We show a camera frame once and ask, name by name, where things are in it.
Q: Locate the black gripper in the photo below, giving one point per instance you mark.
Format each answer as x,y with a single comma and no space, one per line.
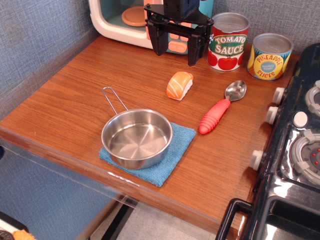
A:
167,18

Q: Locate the silver pot with wire handle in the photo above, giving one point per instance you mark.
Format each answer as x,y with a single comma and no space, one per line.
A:
136,138

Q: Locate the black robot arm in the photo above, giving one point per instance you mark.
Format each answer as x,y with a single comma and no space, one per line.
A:
182,18

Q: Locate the orange plate inside microwave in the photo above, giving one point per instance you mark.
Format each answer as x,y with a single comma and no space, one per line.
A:
134,16

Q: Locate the toy microwave white and teal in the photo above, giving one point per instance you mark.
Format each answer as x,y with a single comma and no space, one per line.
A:
106,17

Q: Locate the toy salmon sushi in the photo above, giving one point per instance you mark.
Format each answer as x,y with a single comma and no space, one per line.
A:
179,85

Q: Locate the tomato sauce can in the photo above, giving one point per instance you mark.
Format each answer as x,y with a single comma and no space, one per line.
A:
228,39

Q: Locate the pineapple slices can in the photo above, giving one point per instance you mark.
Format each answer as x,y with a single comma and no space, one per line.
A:
269,56

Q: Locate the white stove knob upper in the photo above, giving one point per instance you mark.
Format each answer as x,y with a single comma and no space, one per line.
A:
278,95

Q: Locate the white stove knob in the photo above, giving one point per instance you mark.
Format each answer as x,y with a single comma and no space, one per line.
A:
256,159
278,95
271,115

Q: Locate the white stove knob middle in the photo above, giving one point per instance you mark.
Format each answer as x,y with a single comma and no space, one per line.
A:
271,115

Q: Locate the blue folded cloth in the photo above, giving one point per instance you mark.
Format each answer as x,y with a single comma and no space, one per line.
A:
158,174

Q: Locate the white stove knob lower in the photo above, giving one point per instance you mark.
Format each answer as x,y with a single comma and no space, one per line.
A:
256,159

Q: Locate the black toy stove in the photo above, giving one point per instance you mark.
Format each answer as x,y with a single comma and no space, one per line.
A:
286,203

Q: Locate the orange fuzzy object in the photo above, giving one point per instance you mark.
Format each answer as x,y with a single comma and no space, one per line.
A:
22,235

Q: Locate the spoon with red handle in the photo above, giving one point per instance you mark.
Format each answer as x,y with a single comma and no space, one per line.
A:
234,92

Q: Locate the black oven door handle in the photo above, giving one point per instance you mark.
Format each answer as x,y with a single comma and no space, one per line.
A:
234,206

